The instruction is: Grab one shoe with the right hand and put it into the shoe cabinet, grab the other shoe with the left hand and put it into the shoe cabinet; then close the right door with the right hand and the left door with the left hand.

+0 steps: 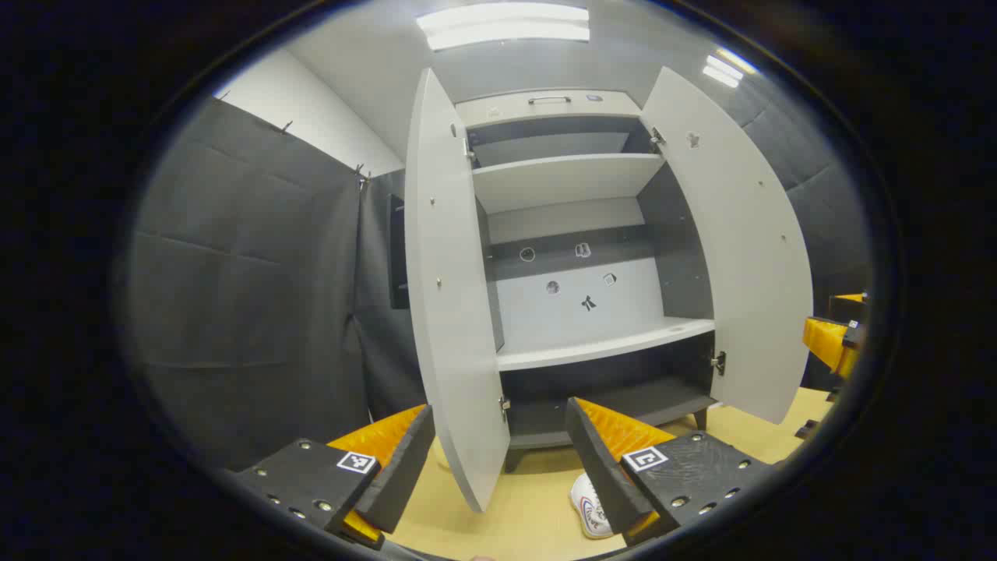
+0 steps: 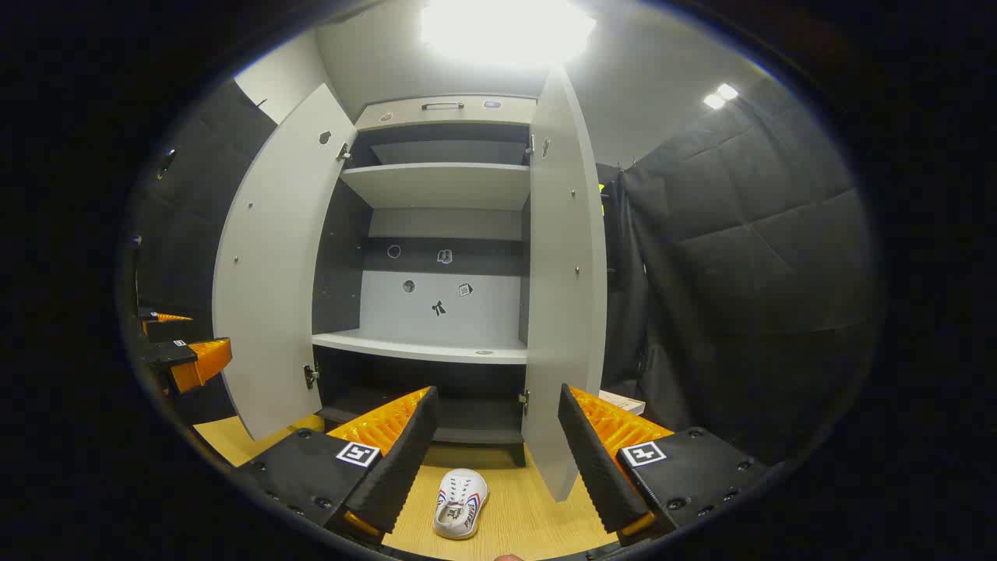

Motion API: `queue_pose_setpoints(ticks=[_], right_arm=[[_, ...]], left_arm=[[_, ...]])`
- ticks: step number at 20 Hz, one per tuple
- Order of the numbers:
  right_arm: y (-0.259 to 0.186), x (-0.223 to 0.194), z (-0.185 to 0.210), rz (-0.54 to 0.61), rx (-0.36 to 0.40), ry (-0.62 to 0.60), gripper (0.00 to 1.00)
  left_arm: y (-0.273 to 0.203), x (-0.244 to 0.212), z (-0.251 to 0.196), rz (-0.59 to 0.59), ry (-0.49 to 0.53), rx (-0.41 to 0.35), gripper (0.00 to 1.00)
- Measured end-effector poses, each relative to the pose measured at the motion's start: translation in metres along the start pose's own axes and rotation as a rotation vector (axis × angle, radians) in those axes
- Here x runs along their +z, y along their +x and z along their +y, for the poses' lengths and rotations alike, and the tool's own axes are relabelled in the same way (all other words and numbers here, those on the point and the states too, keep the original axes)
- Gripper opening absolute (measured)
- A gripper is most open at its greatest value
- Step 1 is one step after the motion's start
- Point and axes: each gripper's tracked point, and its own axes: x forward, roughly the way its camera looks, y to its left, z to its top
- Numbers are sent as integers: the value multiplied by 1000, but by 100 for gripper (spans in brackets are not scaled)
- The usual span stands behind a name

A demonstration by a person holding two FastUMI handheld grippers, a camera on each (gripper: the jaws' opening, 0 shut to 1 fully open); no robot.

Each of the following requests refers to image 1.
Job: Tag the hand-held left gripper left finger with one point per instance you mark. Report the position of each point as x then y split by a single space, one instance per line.
401 475

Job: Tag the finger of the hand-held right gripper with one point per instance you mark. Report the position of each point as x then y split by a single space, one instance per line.
829 347
849 305

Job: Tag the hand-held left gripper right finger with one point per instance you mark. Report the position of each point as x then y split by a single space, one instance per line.
604 475

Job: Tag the white canvas shoe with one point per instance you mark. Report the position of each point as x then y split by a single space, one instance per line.
592 510

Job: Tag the grey cabinet door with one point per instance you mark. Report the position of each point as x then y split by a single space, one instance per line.
740 273
452 312

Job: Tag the grey shoe cabinet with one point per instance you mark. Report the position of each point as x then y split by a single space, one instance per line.
576 179

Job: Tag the silver door hinge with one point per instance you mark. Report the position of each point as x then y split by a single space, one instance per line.
718 363
470 149
658 135
505 404

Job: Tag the grey cabinet drawer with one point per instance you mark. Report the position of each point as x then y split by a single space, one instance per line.
506 111

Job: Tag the small black floor block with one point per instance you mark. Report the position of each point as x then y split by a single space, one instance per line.
807 428

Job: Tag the black backdrop cloth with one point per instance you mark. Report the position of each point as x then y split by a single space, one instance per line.
249 296

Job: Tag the small ceiling light panel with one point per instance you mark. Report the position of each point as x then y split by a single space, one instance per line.
726 68

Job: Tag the large ceiling light panel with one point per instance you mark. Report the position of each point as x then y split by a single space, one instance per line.
506 25

